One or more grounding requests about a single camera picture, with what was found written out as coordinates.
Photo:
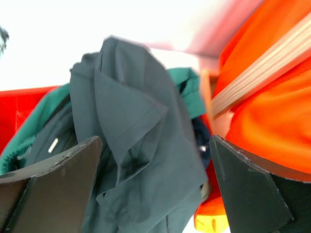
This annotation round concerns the teal green shorts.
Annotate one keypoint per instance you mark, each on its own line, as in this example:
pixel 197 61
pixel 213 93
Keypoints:
pixel 184 78

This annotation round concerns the wooden clothes rack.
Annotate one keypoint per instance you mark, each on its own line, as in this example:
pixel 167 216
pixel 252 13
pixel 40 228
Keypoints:
pixel 289 51

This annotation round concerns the navy blue shorts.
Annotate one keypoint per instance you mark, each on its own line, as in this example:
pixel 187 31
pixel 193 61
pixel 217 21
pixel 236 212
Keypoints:
pixel 202 137

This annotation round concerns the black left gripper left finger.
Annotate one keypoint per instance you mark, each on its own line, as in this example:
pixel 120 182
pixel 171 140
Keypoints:
pixel 50 196

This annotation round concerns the orange shorts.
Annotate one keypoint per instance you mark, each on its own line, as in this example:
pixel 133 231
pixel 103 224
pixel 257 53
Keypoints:
pixel 275 122

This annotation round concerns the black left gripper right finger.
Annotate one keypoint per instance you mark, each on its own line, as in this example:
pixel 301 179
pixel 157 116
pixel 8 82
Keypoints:
pixel 260 196

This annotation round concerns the dark grey shorts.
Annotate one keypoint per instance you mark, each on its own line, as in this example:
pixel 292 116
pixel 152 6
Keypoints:
pixel 150 172

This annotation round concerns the red plastic tray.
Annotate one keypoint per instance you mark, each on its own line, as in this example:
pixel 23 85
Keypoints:
pixel 15 106

